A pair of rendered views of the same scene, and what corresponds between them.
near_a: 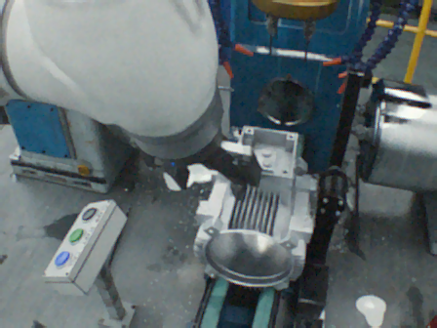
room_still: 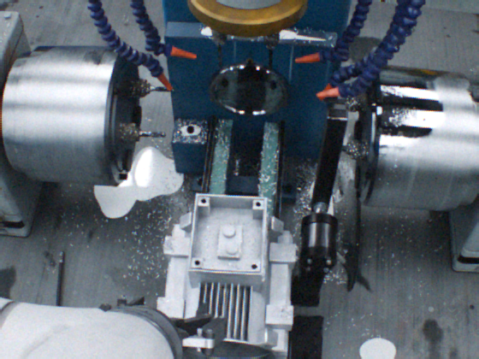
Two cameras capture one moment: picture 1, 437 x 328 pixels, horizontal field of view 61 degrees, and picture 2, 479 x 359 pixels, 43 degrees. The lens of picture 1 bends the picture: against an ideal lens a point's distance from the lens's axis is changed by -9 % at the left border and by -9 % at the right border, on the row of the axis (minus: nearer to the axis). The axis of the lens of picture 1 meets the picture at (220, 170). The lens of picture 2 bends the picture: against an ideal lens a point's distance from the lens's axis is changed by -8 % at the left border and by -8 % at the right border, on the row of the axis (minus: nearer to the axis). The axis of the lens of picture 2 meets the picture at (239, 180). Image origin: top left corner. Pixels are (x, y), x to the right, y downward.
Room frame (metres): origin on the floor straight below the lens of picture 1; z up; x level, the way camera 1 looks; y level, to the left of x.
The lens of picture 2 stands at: (0.12, -0.03, 1.94)
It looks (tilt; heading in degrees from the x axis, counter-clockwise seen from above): 58 degrees down; 351
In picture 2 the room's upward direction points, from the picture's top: straight up
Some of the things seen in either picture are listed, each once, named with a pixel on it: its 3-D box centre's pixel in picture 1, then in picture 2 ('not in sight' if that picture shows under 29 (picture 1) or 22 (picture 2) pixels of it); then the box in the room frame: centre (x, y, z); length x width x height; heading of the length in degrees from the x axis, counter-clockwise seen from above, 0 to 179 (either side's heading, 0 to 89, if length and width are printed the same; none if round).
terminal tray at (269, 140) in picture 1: (264, 165); (228, 244); (0.54, -0.08, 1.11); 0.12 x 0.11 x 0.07; 167
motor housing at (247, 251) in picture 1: (258, 218); (227, 295); (0.50, -0.07, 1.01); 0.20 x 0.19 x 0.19; 167
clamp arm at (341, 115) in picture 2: (343, 127); (328, 166); (0.64, -0.24, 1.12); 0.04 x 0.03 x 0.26; 166
